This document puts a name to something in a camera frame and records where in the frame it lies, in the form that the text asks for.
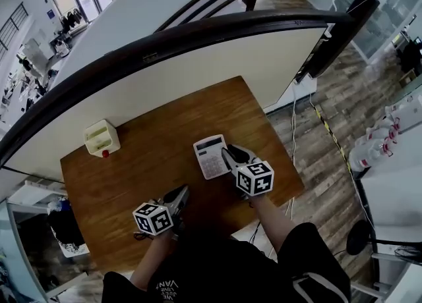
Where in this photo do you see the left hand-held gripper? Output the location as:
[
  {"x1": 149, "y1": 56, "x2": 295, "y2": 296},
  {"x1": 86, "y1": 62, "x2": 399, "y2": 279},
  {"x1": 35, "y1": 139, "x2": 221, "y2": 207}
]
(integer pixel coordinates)
[{"x1": 132, "y1": 185, "x2": 191, "y2": 238}]

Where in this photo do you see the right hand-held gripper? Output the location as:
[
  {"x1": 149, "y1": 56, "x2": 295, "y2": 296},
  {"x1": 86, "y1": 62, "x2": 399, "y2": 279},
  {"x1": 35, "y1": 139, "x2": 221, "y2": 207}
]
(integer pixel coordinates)
[{"x1": 221, "y1": 144, "x2": 276, "y2": 201}]

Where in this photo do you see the white calculator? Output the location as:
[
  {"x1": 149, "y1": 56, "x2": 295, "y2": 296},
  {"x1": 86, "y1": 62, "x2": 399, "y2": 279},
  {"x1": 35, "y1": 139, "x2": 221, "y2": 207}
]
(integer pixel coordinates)
[{"x1": 193, "y1": 134, "x2": 233, "y2": 181}]

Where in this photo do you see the person's right forearm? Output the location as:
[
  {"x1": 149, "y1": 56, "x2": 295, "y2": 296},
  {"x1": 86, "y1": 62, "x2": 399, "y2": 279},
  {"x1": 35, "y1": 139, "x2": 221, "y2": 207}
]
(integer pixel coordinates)
[{"x1": 251, "y1": 194, "x2": 298, "y2": 254}]

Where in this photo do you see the person's left forearm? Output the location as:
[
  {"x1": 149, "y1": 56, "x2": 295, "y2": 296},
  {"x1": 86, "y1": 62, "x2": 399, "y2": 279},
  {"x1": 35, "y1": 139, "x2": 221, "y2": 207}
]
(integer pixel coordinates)
[{"x1": 129, "y1": 231, "x2": 176, "y2": 292}]

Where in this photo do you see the wooden table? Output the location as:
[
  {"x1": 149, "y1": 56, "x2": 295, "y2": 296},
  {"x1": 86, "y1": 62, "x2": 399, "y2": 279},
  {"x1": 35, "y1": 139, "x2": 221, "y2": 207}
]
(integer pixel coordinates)
[{"x1": 59, "y1": 75, "x2": 306, "y2": 275}]

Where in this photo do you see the person's black t-shirt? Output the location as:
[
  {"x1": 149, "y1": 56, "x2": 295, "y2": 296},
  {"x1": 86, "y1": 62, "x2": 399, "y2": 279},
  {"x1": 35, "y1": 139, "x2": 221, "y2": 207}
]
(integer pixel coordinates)
[{"x1": 102, "y1": 219, "x2": 352, "y2": 303}]

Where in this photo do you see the white box with red button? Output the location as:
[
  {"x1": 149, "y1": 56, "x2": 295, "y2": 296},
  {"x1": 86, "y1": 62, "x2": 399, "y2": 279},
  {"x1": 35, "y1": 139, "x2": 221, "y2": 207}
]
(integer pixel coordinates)
[{"x1": 84, "y1": 119, "x2": 121, "y2": 159}]

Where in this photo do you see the black yellow striped floor strip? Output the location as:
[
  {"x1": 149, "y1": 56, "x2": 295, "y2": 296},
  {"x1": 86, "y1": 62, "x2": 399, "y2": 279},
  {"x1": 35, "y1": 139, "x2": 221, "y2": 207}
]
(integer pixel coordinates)
[{"x1": 313, "y1": 102, "x2": 353, "y2": 173}]

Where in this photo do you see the black bag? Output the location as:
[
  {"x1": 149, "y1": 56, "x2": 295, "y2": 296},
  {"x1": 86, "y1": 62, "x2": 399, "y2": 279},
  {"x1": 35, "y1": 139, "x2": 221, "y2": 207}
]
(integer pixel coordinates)
[{"x1": 47, "y1": 198, "x2": 86, "y2": 247}]

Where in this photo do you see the cluster of clear water bottles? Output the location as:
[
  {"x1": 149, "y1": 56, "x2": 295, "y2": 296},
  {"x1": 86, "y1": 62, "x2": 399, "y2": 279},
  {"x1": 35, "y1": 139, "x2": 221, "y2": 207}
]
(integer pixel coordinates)
[{"x1": 348, "y1": 103, "x2": 405, "y2": 173}]

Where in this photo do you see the black round stand base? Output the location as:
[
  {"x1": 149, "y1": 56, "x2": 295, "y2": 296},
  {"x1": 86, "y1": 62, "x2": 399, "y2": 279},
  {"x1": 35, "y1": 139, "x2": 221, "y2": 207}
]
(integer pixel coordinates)
[{"x1": 346, "y1": 220, "x2": 377, "y2": 257}]

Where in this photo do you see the white workbench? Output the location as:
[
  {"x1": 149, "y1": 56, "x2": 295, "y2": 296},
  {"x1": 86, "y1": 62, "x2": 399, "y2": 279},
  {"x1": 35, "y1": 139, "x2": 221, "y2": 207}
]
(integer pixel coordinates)
[{"x1": 354, "y1": 158, "x2": 422, "y2": 303}]

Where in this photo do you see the rack of dark clothes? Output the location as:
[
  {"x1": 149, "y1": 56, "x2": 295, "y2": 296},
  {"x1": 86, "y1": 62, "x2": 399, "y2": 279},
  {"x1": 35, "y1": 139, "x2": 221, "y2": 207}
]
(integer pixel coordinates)
[{"x1": 59, "y1": 10, "x2": 86, "y2": 34}]

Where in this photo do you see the white partition board black frame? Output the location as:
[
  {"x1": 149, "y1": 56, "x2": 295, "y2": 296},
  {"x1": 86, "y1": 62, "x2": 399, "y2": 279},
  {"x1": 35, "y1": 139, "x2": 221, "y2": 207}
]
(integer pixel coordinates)
[{"x1": 0, "y1": 8, "x2": 380, "y2": 179}]

